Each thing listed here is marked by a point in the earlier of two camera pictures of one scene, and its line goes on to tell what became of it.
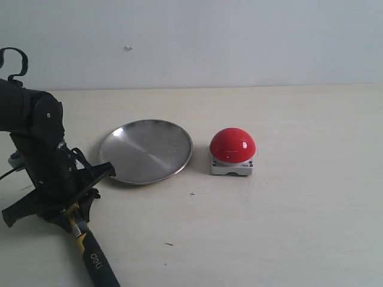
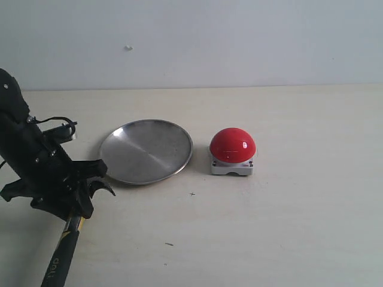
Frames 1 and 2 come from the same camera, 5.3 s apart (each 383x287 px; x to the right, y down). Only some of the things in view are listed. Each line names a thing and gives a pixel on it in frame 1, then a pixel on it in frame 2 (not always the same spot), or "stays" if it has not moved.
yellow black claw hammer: (100, 270) → (57, 270)
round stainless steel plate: (145, 151) stays
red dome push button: (233, 150) stays
